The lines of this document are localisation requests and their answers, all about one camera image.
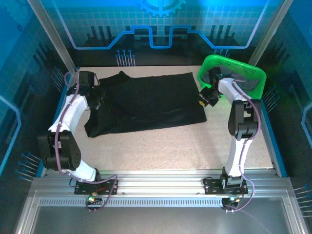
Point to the black t-shirt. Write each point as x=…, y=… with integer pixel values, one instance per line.
x=151, y=102

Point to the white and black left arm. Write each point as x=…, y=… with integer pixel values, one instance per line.
x=70, y=114

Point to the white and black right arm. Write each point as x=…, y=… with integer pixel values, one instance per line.
x=234, y=161

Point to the green plastic basket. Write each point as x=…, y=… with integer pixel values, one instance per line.
x=258, y=73

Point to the aluminium frame post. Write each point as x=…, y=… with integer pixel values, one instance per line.
x=269, y=31
x=52, y=34

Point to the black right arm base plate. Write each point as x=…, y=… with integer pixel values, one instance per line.
x=212, y=186

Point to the aluminium mounting rail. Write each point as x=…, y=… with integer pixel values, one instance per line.
x=158, y=181

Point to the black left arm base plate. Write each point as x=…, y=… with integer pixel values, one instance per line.
x=109, y=187

